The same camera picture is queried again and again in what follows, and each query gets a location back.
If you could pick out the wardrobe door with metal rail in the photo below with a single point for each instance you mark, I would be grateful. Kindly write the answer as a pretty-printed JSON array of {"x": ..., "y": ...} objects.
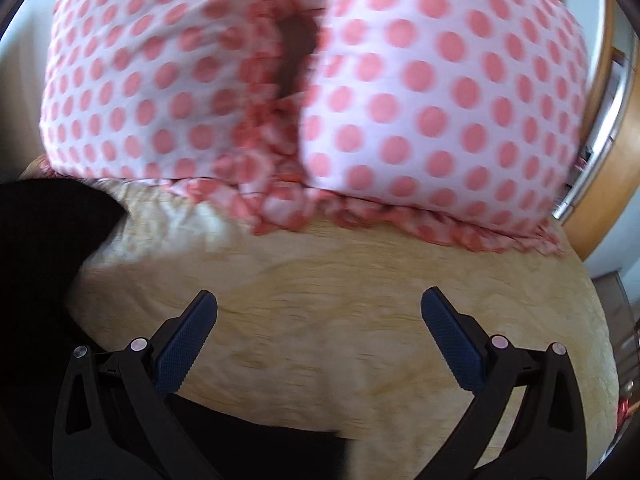
[{"x": 595, "y": 145}]

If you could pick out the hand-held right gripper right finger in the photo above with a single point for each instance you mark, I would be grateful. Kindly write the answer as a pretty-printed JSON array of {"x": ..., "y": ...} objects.
[{"x": 450, "y": 342}]

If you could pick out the pink polka dot pillow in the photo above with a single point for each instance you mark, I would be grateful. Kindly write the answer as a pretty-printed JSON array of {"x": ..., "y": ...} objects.
[
  {"x": 440, "y": 100},
  {"x": 150, "y": 70}
]

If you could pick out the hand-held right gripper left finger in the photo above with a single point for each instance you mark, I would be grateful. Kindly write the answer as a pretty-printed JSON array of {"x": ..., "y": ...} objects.
[{"x": 184, "y": 342}]

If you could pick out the black pants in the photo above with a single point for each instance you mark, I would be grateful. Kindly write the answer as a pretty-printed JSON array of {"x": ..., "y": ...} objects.
[{"x": 45, "y": 240}]

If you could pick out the yellow patterned bedspread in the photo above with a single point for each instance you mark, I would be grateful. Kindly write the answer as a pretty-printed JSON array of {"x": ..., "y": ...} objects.
[{"x": 325, "y": 300}]

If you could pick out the wooden headboard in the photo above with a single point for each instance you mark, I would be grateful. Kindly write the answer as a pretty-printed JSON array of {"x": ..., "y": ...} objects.
[{"x": 607, "y": 195}]

